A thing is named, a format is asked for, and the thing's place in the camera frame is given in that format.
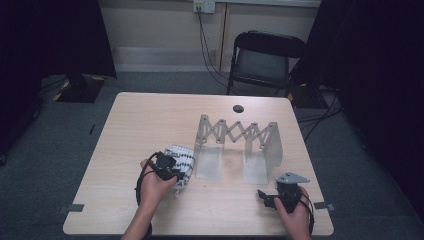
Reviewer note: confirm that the white wall socket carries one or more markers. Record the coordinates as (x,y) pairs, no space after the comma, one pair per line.
(204,6)

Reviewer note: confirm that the white knit cloth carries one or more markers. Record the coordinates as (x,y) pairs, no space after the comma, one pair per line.
(185,160)

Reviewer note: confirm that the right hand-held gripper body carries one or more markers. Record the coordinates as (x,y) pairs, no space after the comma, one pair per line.
(288,195)

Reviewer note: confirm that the black folding chair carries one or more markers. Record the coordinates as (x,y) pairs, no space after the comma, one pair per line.
(263,66)

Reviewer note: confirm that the person's right hand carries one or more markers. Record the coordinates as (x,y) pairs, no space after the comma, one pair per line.
(298,221)

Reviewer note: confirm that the grey tape strip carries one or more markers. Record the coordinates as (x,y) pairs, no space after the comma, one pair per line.
(71,208)
(324,206)

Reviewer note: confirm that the black curtain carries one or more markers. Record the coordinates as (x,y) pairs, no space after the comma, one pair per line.
(376,66)
(50,40)

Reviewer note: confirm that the expandable grey metal bookend rack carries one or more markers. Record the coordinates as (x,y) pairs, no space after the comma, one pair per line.
(256,166)

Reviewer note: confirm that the black stand base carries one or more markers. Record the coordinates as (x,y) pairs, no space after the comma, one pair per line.
(80,90)

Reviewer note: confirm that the person's left hand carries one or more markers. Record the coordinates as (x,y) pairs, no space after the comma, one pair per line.
(153,190)

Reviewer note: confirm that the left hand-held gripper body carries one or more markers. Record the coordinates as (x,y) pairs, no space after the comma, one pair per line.
(165,165)

